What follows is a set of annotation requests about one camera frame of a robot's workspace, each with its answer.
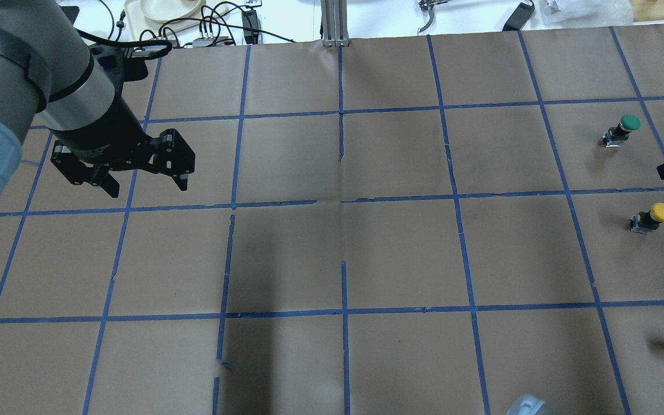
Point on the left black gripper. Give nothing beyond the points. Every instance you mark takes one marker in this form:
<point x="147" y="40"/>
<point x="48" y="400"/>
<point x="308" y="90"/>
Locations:
<point x="103" y="131"/>

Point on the yellow push button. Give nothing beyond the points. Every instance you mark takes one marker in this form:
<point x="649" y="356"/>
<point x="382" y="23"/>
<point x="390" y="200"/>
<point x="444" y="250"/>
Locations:
<point x="645" y="222"/>

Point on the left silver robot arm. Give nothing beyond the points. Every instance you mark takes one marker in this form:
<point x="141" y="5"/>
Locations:
<point x="72" y="81"/>

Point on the wooden cutting board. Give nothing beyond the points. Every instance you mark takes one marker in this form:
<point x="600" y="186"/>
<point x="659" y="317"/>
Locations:
<point x="647" y="11"/>

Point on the beige square tray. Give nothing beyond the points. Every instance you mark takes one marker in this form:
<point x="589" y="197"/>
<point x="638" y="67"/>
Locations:
<point x="136" y="22"/>

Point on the beige round plate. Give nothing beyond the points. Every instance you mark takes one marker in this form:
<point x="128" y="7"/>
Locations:
<point x="163" y="11"/>

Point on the clear plastic bag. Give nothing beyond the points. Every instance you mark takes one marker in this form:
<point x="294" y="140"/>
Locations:
<point x="585" y="13"/>

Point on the black power adapter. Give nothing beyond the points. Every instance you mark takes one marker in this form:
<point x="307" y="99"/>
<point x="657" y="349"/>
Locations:
<point x="519" y="17"/>

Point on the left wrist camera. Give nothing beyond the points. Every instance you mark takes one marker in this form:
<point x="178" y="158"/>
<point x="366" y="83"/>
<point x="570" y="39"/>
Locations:
<point x="126" y="61"/>

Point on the aluminium frame post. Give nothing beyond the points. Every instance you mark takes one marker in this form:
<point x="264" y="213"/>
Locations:
<point x="334" y="23"/>

